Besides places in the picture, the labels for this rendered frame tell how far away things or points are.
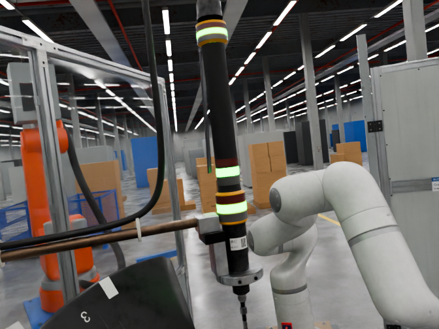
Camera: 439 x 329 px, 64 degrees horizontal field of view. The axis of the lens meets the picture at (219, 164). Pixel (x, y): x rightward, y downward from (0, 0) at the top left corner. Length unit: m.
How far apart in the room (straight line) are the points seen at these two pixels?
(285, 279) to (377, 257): 0.60
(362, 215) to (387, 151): 1.66
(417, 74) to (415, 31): 5.08
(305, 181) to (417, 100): 1.59
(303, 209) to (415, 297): 0.29
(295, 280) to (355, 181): 0.60
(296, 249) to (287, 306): 0.18
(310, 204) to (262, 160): 7.82
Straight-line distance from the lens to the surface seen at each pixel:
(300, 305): 1.23
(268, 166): 8.66
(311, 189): 0.80
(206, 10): 0.52
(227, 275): 0.52
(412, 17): 7.45
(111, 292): 0.60
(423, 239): 2.42
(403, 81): 2.32
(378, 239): 0.64
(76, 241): 0.49
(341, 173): 0.69
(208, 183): 8.02
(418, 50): 7.36
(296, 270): 1.20
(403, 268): 0.64
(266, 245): 1.12
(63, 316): 0.59
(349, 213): 0.66
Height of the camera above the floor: 1.64
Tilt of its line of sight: 3 degrees down
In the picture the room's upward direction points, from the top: 7 degrees counter-clockwise
